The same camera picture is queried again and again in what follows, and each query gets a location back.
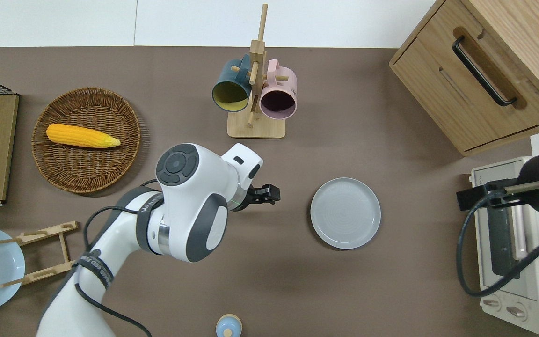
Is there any wooden cabinet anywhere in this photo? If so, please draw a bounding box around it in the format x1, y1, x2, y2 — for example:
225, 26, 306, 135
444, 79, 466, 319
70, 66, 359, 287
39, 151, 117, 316
389, 0, 539, 157

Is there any gray plate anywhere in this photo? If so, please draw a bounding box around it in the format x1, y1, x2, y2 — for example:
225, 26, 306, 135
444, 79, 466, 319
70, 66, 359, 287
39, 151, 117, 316
310, 177, 382, 250

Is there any wooden plate rack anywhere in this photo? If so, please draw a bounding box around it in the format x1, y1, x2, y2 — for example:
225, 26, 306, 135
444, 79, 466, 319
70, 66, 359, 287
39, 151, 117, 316
0, 221, 79, 288

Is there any wooden mug tree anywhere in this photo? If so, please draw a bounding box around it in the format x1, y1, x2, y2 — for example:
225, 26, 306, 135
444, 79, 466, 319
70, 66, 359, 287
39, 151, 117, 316
227, 4, 286, 139

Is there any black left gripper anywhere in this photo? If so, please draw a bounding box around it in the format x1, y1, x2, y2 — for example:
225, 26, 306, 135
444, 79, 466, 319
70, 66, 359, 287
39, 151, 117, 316
238, 184, 281, 212

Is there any pink mug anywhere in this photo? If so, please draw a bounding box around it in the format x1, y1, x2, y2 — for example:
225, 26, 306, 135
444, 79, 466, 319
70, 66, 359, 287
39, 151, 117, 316
259, 59, 298, 120

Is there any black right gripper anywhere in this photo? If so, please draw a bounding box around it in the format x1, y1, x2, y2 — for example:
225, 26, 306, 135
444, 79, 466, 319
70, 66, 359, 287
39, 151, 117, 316
456, 151, 539, 217

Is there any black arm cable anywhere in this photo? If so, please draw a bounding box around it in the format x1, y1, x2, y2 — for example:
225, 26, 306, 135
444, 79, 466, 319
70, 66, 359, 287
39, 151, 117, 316
456, 182, 539, 297
74, 179, 162, 337

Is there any small blue bell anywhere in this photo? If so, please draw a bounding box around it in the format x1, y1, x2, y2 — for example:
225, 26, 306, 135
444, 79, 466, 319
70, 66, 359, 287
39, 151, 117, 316
216, 314, 243, 337

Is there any yellow corn cob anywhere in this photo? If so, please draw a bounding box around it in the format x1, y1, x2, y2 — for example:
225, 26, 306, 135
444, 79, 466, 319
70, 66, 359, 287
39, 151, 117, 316
46, 123, 122, 149

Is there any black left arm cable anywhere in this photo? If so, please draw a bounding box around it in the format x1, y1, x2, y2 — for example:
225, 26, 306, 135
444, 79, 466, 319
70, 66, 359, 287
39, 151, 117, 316
74, 179, 162, 337

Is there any dark blue mug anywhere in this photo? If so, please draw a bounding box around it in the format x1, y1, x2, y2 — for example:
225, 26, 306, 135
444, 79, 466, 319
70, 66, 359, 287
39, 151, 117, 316
211, 54, 253, 113

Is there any white toaster oven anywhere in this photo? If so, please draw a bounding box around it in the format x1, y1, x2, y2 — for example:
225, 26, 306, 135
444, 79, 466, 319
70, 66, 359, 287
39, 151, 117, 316
469, 156, 539, 336

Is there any black cabinet handle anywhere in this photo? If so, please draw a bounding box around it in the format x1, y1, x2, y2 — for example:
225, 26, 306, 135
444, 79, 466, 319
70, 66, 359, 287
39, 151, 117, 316
452, 36, 518, 107

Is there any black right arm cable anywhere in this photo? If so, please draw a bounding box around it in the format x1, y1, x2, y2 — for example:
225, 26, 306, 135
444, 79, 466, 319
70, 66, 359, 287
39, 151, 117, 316
456, 182, 539, 297

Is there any brown table mat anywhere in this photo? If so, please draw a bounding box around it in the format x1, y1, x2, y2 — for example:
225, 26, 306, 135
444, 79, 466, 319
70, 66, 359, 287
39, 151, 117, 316
0, 46, 539, 337

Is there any brown wicker basket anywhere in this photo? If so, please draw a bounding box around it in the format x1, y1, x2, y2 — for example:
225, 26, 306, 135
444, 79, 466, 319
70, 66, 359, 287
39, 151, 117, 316
32, 87, 142, 194

